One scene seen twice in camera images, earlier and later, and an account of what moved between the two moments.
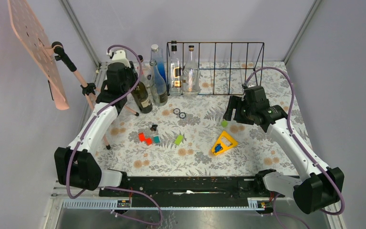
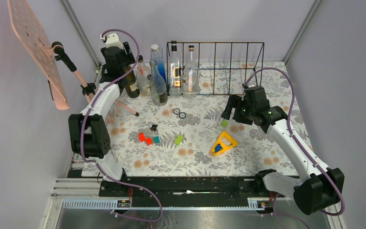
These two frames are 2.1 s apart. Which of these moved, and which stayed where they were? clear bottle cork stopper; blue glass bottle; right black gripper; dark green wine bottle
Moved: dark green wine bottle
Stayed: right black gripper; clear bottle cork stopper; blue glass bottle
